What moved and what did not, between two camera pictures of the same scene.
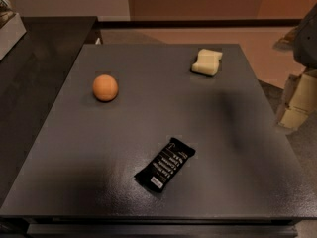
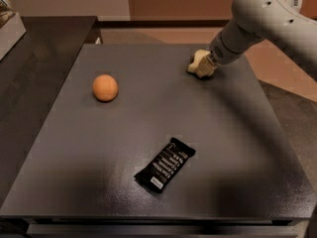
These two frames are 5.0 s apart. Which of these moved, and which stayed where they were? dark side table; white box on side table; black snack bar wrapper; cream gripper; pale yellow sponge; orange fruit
Moved: cream gripper; pale yellow sponge
Stayed: black snack bar wrapper; white box on side table; dark side table; orange fruit
